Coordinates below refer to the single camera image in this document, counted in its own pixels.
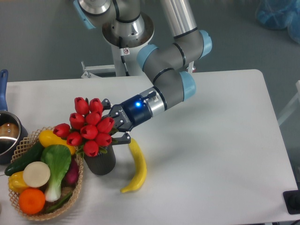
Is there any yellow squash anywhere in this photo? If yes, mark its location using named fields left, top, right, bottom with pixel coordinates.
left=38, top=129, right=76, bottom=155

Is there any orange fruit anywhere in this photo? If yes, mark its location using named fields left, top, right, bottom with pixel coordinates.
left=18, top=188, right=45, bottom=215

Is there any purple red onion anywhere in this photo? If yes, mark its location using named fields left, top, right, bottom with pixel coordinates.
left=64, top=158, right=79, bottom=185

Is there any green chili pepper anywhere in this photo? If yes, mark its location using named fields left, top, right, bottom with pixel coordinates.
left=45, top=192, right=73, bottom=214

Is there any dark green cucumber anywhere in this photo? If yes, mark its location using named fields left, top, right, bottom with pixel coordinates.
left=4, top=141, right=44, bottom=176

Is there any green bok choy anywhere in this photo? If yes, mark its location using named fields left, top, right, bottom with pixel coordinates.
left=41, top=144, right=71, bottom=202

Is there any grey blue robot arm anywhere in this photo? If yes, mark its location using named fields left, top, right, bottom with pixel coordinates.
left=73, top=0, right=212, bottom=144

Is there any blue plastic bag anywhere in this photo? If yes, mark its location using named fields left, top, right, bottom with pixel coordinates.
left=255, top=0, right=300, bottom=43

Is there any red tulip bouquet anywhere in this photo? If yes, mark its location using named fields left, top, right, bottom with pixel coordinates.
left=53, top=97, right=116, bottom=157

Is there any yellow banana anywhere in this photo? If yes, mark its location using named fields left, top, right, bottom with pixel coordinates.
left=120, top=138, right=147, bottom=193

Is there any yellow bell pepper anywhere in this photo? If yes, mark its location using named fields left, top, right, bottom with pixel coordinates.
left=8, top=171, right=29, bottom=193

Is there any black device at table edge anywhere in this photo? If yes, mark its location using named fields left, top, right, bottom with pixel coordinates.
left=283, top=190, right=300, bottom=215

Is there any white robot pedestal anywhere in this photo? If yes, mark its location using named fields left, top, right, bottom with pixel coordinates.
left=76, top=0, right=204, bottom=81

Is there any blue handled saucepan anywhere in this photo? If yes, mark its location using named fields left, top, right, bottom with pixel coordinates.
left=0, top=69, right=28, bottom=165

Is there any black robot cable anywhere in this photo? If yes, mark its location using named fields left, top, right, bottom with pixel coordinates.
left=118, top=36, right=130, bottom=77

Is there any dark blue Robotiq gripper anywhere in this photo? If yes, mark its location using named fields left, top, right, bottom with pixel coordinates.
left=101, top=95, right=151, bottom=144

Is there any woven wicker basket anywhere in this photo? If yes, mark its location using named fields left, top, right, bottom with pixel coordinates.
left=8, top=127, right=83, bottom=221

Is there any dark grey ribbed vase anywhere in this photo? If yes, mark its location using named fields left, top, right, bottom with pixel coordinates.
left=84, top=146, right=116, bottom=176

